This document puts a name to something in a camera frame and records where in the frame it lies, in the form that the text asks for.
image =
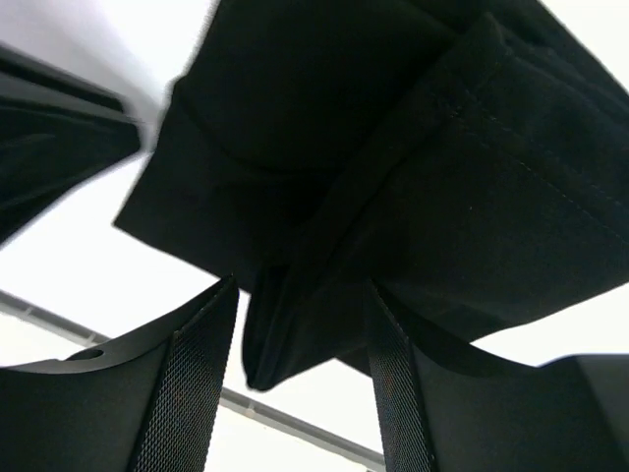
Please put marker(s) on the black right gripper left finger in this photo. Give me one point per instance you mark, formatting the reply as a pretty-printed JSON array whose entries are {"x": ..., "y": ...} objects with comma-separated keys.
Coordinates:
[{"x": 144, "y": 401}]

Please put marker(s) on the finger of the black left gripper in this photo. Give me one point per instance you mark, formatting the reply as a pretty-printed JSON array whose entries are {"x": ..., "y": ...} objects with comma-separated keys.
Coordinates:
[{"x": 57, "y": 130}]

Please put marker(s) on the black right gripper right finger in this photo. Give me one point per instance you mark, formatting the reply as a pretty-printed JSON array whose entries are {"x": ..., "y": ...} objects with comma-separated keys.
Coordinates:
[{"x": 446, "y": 405}]

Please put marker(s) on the black skirt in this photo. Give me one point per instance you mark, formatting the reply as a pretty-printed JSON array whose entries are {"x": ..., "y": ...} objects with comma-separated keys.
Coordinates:
[{"x": 471, "y": 157}]

